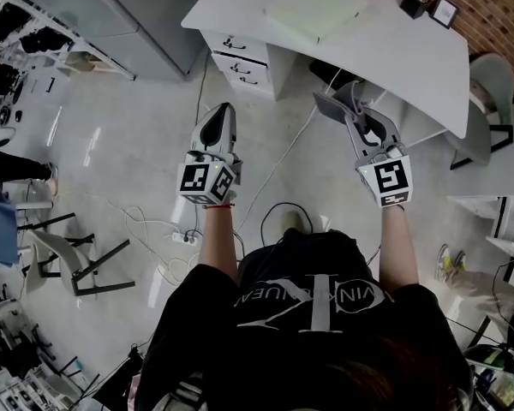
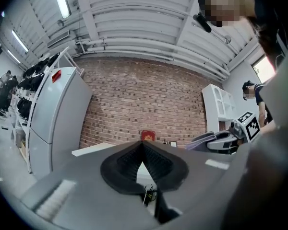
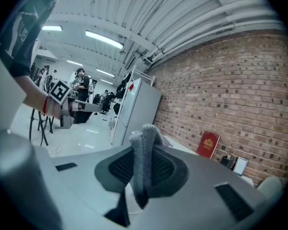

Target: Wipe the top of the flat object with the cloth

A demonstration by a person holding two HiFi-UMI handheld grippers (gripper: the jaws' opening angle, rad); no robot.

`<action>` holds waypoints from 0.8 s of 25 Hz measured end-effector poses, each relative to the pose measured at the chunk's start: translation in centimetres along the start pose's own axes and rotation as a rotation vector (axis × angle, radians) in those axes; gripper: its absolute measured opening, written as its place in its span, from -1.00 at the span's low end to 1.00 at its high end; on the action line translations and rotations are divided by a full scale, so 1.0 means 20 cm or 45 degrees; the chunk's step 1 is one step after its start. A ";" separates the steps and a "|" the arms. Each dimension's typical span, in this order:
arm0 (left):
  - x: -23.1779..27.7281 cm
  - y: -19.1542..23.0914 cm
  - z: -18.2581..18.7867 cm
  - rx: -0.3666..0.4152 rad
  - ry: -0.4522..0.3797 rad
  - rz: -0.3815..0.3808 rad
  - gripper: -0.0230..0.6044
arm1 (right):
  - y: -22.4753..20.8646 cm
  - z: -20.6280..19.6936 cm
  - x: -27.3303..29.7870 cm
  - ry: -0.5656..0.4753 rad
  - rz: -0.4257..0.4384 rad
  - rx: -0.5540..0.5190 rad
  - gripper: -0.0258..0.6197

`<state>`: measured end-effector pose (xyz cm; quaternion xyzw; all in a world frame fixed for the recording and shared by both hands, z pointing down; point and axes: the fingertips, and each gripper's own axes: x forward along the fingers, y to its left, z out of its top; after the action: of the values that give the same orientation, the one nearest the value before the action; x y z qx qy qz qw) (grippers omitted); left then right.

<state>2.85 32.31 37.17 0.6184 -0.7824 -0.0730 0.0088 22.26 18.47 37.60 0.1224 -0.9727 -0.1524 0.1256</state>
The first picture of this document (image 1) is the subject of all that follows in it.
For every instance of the black pen holder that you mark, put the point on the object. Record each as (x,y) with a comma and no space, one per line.
(414,3)

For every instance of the white power strip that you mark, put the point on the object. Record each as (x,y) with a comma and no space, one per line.
(184,238)

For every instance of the person's black t-shirt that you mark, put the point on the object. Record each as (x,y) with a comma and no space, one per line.
(304,358)

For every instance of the black picture frame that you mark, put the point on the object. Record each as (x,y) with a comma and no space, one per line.
(444,12)

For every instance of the person's black trousers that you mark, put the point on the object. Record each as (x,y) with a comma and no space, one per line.
(308,251)

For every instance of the person's left shoe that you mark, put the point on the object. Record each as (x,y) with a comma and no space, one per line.
(292,223)

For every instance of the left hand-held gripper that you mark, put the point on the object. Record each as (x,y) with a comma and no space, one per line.
(193,180)

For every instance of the white partition panel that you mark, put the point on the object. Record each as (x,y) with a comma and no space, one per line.
(111,15)

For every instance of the white shelf cabinet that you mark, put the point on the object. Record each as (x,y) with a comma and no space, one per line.
(479,206)

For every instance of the white metal rack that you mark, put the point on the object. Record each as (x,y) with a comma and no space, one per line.
(70,45)

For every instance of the white drawer unit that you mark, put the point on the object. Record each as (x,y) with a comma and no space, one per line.
(240,64)

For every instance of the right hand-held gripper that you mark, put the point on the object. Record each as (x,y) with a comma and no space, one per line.
(392,178)

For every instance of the person's right forearm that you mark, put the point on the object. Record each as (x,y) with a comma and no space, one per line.
(396,251)

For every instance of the blue table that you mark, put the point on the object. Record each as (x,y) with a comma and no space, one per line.
(4,234)

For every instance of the grey chair with black legs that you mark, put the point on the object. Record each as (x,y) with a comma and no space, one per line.
(490,84)

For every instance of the person's left forearm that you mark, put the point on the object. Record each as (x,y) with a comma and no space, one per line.
(216,246)

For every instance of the white chair with black legs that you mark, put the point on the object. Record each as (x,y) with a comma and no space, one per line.
(55,251)

